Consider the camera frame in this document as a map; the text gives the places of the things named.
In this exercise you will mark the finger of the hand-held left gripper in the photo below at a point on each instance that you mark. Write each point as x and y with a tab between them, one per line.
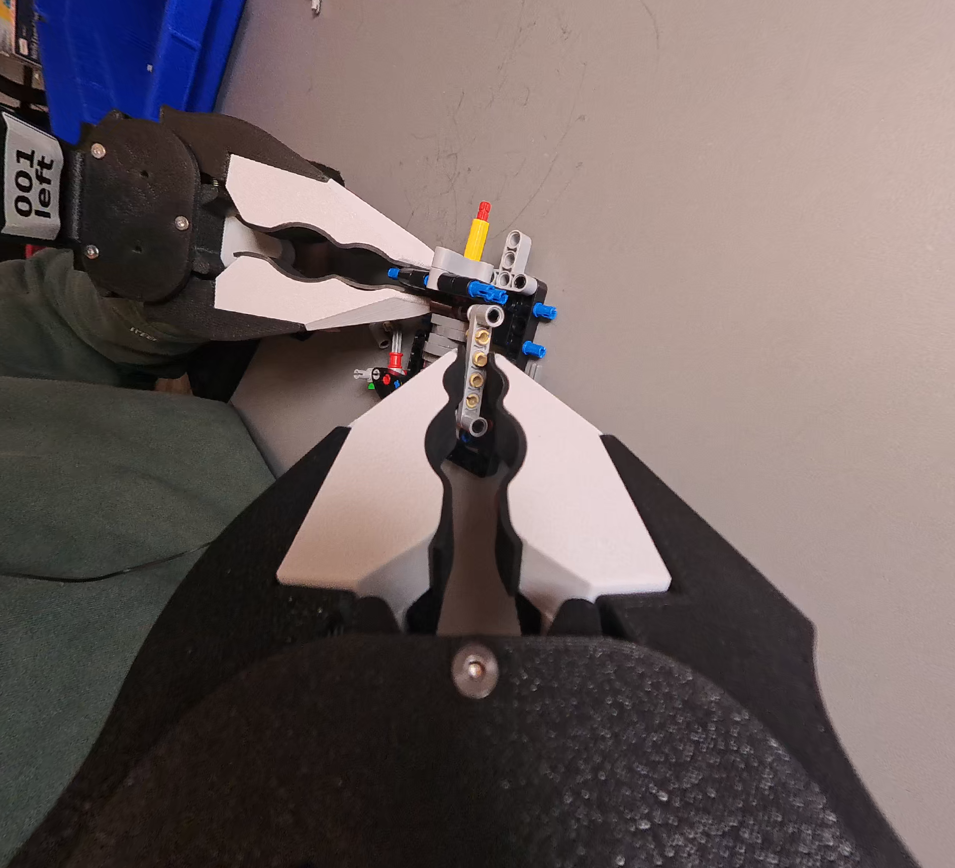
298	301
313	200

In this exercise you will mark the black chair armrest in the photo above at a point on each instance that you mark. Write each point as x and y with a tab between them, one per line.
224	368

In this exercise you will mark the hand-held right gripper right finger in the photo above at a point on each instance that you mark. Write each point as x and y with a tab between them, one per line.
589	510

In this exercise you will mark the grey lego beam frame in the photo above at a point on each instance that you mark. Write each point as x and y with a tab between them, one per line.
477	375

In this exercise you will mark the lego car chassis assembly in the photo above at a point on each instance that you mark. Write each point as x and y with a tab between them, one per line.
522	305

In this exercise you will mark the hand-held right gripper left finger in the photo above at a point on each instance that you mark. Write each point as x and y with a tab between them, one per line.
358	510

